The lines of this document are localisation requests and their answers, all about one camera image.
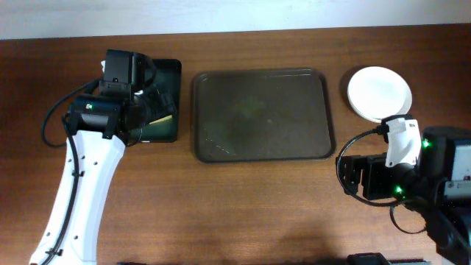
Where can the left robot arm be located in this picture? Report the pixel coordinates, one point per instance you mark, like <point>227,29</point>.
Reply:
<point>98,131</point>

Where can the dark brown serving tray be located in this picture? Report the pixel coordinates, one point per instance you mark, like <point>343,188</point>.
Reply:
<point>261,115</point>

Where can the cream white plate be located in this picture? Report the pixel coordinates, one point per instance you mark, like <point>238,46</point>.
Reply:
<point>375,93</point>

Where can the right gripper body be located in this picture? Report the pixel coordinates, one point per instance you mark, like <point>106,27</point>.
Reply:
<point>398,180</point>

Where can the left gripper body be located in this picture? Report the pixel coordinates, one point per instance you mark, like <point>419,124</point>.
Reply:
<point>144,98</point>

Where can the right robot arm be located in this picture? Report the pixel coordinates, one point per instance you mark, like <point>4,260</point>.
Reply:
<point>427,172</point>

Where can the green and yellow sponge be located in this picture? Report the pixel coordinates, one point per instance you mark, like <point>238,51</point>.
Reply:
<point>161,120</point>

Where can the black rectangular sponge tray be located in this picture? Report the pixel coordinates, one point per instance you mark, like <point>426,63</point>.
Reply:
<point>168,78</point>

